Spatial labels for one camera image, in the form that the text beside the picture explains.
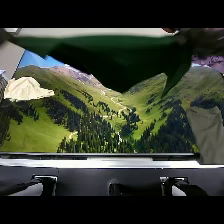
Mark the cream garment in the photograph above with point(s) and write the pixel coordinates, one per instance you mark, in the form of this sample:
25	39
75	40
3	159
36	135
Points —
26	88

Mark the green garment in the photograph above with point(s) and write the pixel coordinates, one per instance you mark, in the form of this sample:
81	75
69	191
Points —
116	63

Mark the grey garment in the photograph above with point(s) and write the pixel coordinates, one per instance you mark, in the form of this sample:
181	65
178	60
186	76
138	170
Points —
208	133

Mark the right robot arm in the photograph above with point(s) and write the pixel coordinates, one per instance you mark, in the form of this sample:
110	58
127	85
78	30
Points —
181	188

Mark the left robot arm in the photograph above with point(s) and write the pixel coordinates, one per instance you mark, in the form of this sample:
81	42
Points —
20	187

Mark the silver frame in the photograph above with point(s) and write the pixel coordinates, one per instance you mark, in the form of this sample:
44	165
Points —
100	163

